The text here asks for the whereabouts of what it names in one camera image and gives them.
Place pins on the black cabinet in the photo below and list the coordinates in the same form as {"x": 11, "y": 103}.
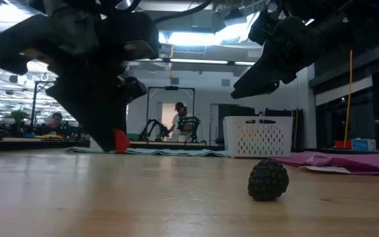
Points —
{"x": 235, "y": 110}

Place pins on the bright ceiling light panel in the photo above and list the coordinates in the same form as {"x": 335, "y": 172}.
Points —
{"x": 192, "y": 37}

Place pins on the red toy raspberry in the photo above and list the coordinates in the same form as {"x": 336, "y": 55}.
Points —
{"x": 121, "y": 141}

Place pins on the red box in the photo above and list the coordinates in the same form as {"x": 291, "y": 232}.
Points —
{"x": 342, "y": 144}

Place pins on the white paper label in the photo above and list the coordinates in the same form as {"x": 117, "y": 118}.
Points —
{"x": 318, "y": 168}

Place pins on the black robot station frame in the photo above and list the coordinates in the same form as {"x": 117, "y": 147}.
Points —
{"x": 41, "y": 82}
{"x": 171, "y": 88}

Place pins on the green background plant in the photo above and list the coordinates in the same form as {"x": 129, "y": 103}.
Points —
{"x": 18, "y": 116}

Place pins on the black background robot arm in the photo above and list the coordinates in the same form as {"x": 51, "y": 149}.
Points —
{"x": 153, "y": 126}
{"x": 189, "y": 123}

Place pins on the blue and white box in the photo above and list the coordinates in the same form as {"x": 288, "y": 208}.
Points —
{"x": 364, "y": 144}

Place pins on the white perforated plastic basket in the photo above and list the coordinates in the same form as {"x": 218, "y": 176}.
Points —
{"x": 258, "y": 136}

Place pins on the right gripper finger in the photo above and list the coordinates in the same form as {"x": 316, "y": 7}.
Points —
{"x": 265, "y": 79}

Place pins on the purple cloth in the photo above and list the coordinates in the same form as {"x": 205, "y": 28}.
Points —
{"x": 341, "y": 163}

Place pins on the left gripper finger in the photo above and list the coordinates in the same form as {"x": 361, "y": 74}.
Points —
{"x": 94, "y": 105}
{"x": 133, "y": 89}

